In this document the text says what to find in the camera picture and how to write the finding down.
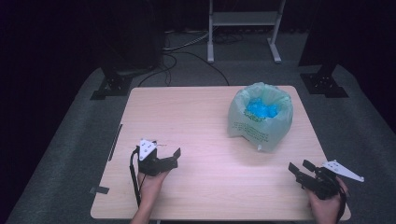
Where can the white metal stand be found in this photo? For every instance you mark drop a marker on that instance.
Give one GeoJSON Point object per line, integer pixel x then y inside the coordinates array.
{"type": "Point", "coordinates": [244, 18]}

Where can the green plastic bag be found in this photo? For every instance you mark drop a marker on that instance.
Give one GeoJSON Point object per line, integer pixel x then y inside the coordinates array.
{"type": "Point", "coordinates": [264, 130]}

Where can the person's right hand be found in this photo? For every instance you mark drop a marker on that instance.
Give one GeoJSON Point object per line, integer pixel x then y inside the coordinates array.
{"type": "Point", "coordinates": [327, 207]}

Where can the person's left hand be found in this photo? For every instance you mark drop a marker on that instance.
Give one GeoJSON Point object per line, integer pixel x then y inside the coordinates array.
{"type": "Point", "coordinates": [153, 185]}

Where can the crumpled blue plastic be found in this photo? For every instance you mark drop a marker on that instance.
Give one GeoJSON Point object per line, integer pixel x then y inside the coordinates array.
{"type": "Point", "coordinates": [261, 109]}

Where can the large dark box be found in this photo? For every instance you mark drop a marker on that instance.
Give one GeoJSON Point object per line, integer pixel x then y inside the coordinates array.
{"type": "Point", "coordinates": [134, 34]}

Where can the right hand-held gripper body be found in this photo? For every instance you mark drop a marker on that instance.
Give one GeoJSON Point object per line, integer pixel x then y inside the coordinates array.
{"type": "Point", "coordinates": [325, 183]}

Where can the black tape piece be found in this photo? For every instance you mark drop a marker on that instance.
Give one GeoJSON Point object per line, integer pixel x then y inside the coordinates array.
{"type": "Point", "coordinates": [99, 190]}

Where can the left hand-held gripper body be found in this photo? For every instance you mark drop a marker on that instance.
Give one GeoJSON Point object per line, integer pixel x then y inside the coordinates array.
{"type": "Point", "coordinates": [148, 161]}

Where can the black stand base plate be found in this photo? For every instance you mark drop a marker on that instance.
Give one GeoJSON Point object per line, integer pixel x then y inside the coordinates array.
{"type": "Point", "coordinates": [112, 87]}
{"type": "Point", "coordinates": [323, 84]}

